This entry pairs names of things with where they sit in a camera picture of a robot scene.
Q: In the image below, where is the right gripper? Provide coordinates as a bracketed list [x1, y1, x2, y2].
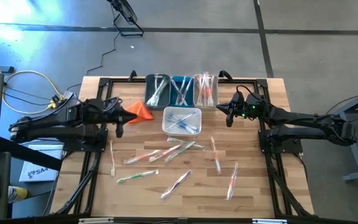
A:
[216, 92, 269, 128]

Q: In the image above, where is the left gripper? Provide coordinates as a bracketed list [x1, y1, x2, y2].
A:
[82, 98, 138, 138]

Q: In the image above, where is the blue toothbrush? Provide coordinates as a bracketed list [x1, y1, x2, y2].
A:
[171, 119, 198, 134]
[169, 116, 200, 131]
[167, 113, 189, 127]
[165, 111, 198, 131]
[167, 114, 197, 133]

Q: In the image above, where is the pile of wrapped toothbrushes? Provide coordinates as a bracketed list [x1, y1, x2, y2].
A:
[51, 77, 315, 224]

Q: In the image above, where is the orange cloth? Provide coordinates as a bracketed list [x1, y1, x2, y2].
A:
[125, 101, 155, 124]

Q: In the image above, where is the translucent cream plastic bin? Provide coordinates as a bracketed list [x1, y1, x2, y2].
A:
[193, 73, 219, 111]

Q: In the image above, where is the white wrapped toothbrush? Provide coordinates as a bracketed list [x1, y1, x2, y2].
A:
[109, 139, 117, 177]

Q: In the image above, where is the grey plastic bin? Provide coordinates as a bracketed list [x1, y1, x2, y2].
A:
[144, 73, 171, 110]

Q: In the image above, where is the teal plastic bin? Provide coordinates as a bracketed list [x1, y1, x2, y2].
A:
[170, 75, 195, 108]

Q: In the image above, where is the white printed box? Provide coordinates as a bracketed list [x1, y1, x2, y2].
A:
[19, 144, 64, 183]

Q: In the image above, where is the black floor fan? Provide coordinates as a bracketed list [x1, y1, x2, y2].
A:
[106, 0, 145, 37]

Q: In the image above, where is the yellow can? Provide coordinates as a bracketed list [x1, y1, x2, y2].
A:
[7, 185, 29, 203]

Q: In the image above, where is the white plastic handled bin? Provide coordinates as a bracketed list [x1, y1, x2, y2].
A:
[162, 106, 203, 137]

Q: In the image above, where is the black floor cable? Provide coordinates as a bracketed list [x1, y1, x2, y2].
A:
[85, 30, 119, 77]

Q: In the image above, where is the aluminium bracket strip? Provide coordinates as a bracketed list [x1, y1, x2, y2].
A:
[252, 218, 288, 224]
[78, 217, 114, 224]

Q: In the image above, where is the yellow cable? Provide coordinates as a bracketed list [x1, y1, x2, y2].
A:
[1, 70, 65, 114]

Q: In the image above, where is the grey metal table frame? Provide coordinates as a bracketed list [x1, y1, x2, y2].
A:
[323, 85, 358, 183]

